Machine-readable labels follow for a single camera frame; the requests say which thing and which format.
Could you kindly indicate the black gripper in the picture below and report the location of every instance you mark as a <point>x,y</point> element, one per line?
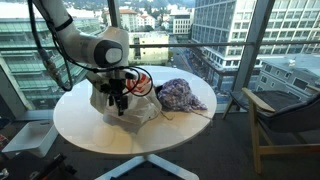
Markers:
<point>115,87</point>

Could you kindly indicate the purple plaid shirt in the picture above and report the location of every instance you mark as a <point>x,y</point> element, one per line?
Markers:
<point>180,95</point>

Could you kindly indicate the white plastic bin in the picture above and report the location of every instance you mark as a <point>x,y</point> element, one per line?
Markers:
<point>30,136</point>

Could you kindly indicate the wooden armchair frame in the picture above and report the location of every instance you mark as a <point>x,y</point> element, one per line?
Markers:
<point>255,133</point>

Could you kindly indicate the black equipment stand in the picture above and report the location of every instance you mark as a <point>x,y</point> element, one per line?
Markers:
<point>50,170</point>

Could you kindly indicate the round white table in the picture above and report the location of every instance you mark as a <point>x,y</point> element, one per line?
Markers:
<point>83,130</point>

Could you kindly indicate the dark window handrail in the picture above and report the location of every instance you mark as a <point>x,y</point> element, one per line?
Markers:
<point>200,44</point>

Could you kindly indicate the narrow window mullion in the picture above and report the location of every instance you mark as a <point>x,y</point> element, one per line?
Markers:
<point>114,13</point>

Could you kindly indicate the dark grey chair cushion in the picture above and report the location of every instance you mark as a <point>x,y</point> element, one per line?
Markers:
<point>283,103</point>

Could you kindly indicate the grey slanted window column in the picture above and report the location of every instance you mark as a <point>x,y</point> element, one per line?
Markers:
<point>253,50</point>

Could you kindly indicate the white plastic shopping bag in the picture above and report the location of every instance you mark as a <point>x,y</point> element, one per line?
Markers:
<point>140,108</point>

